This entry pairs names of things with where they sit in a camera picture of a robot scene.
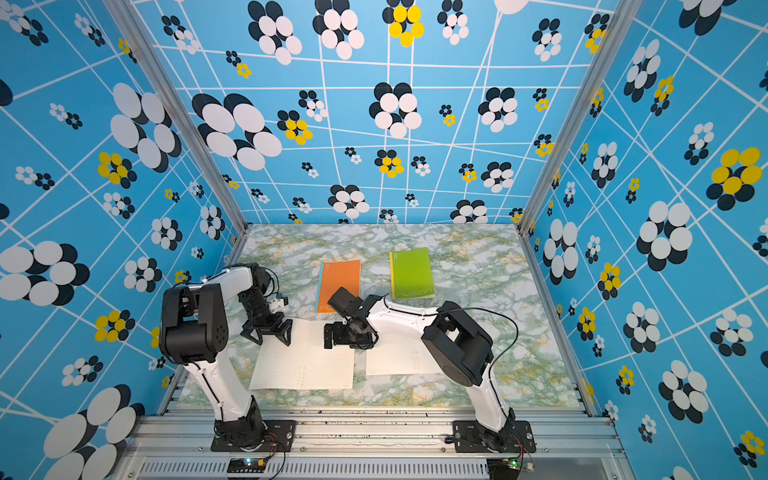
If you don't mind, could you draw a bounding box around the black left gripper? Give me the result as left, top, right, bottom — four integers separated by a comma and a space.
240, 294, 295, 345

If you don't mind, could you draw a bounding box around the green cover notebook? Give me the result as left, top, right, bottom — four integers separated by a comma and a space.
249, 319, 355, 390
389, 248, 436, 300

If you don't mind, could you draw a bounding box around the orange cover notebook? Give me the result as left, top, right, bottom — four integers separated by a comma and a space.
315, 260, 361, 314

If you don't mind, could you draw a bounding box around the lined notebook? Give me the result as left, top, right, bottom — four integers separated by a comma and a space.
366, 334, 441, 376

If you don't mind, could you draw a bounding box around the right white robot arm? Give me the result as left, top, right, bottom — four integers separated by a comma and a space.
324, 287, 515, 452

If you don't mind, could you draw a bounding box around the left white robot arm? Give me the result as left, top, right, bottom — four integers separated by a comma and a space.
159, 263, 293, 451

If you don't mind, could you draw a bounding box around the left controller board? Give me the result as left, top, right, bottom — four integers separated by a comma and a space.
226, 457, 268, 476

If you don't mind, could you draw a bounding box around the controller board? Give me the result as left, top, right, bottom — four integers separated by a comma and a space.
226, 457, 268, 476
487, 458, 521, 480

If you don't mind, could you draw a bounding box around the right controller board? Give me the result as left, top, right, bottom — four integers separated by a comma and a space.
487, 458, 521, 480

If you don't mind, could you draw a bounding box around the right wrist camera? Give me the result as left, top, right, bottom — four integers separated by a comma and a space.
328, 287, 362, 318

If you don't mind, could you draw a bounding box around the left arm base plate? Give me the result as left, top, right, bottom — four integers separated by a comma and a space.
210, 419, 297, 453

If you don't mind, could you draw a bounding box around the aluminium frame rail front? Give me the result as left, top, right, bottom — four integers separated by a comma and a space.
114, 407, 637, 479

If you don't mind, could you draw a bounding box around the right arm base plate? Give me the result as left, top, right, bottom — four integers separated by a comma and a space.
444, 420, 537, 453

